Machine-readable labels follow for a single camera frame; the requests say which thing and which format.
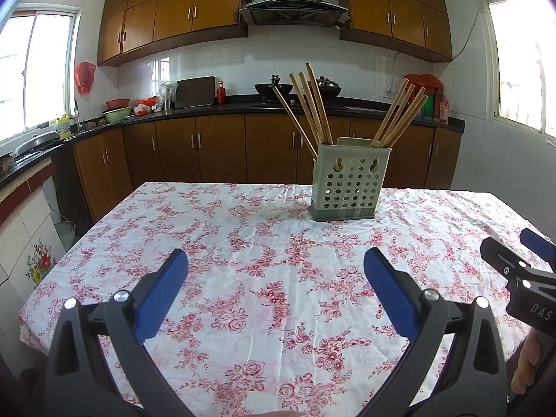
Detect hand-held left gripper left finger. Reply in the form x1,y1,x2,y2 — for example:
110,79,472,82
43,248,192,417

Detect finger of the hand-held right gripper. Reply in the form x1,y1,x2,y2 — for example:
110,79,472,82
480,236,538,297
520,228,556,265

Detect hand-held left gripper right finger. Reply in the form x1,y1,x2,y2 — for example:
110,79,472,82
356,247,510,417

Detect green perforated utensil holder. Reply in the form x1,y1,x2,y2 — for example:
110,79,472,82
309,137,392,223

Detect bunch of wooden chopsticks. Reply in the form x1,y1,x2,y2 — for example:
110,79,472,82
272,62,429,160

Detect person's right hand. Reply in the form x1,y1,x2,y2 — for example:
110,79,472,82
510,334,542,396

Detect floral tablecloth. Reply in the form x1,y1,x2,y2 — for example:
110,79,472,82
18,181,556,417

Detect white plastic basket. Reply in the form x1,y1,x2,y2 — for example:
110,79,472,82
53,221,77,251

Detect wooden base cabinets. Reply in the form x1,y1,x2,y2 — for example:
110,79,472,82
73,113,462,223

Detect window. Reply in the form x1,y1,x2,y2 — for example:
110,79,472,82
473,0,556,140
0,6,81,145

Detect green basin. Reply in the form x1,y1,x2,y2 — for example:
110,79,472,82
103,106,133,123

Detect black kitchen countertop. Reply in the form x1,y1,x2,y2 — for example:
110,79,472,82
0,100,466,189

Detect red and white plastic bag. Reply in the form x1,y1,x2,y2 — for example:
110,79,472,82
132,96,160,116

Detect steel pot lid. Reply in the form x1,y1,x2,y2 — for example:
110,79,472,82
13,130,62,160

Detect dark cutting board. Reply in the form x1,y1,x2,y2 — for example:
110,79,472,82
174,76,216,109

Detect wok with lid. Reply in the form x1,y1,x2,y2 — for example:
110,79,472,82
315,76,344,96

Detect gas stove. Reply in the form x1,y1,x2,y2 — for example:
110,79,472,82
250,101,348,109

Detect black wok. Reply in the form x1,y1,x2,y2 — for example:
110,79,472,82
254,75,294,97

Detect wooden wall cabinet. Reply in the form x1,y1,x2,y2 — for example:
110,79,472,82
241,0,453,64
98,0,248,67

